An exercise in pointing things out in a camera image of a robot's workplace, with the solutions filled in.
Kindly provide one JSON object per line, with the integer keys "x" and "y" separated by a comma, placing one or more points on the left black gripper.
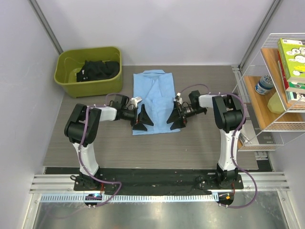
{"x": 142, "y": 118}

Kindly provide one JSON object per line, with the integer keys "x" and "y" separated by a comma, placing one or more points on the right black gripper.
{"x": 180, "y": 120}

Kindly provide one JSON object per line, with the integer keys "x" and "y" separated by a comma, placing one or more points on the light blue long sleeve shirt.
{"x": 156, "y": 88}

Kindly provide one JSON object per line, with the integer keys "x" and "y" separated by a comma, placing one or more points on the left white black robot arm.
{"x": 82, "y": 127}

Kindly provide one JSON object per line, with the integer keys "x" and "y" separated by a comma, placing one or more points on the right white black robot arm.
{"x": 228, "y": 110}

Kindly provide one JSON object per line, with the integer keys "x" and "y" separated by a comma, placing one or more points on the teal book stack bottom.
{"x": 294, "y": 91}

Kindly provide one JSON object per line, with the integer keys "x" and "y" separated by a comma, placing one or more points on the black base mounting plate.
{"x": 144, "y": 180}

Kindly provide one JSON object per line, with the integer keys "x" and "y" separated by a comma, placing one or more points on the black clothes in bin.
{"x": 98, "y": 70}

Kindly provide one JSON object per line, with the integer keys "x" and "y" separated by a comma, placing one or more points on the olive green plastic bin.
{"x": 71, "y": 62}

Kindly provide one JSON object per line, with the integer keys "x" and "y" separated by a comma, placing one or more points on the blue white ceramic cup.
{"x": 264, "y": 85}

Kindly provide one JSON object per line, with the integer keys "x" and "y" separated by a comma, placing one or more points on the pale yellow green object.
{"x": 275, "y": 105}

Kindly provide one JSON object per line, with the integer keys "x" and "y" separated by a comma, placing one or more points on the red book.
{"x": 284, "y": 80}

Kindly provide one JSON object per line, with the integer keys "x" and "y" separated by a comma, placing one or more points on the green book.
{"x": 292, "y": 54}

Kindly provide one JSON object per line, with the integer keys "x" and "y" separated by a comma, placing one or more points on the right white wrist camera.
{"x": 178, "y": 99}

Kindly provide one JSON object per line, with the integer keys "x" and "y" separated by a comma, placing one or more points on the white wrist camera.
{"x": 178, "y": 99}
{"x": 135, "y": 101}

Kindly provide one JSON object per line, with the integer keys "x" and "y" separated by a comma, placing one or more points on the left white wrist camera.
{"x": 135, "y": 101}

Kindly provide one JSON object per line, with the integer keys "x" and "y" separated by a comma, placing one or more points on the white wire shelf rack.
{"x": 273, "y": 89}

